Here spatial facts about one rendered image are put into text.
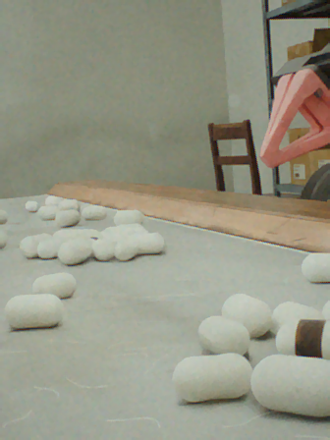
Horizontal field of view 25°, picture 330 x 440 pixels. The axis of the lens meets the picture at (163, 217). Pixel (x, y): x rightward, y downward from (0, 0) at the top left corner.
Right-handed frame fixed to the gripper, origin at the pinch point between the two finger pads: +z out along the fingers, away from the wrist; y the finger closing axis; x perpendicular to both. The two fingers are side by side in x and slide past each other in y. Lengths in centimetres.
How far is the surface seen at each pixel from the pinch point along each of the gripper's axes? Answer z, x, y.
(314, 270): 8.1, 3.3, 12.3
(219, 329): 17.5, -4.8, 24.0
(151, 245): 10.8, 0.3, -8.5
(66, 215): 10.2, -0.9, -39.7
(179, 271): 12.4, 0.6, 0.5
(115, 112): -120, 56, -449
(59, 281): 19.8, -7.0, 4.9
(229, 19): -222, 64, -431
